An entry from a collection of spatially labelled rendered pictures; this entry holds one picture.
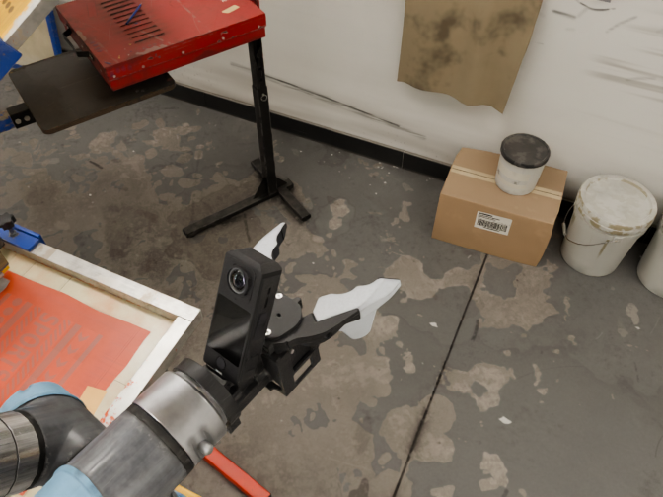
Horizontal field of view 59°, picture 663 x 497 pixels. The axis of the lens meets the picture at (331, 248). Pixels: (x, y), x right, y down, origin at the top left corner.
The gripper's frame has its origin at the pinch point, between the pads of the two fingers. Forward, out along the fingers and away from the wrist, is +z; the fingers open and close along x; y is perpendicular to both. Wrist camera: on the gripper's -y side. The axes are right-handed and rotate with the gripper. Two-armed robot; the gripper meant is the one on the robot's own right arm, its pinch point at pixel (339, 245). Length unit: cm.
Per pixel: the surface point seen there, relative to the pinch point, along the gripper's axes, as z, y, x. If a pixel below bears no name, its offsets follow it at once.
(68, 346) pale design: -14, 62, -76
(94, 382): -16, 64, -64
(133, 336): -3, 64, -66
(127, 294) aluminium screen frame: 3, 59, -74
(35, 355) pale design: -20, 62, -80
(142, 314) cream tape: 2, 63, -69
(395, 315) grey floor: 96, 160, -65
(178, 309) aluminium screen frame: 7, 61, -61
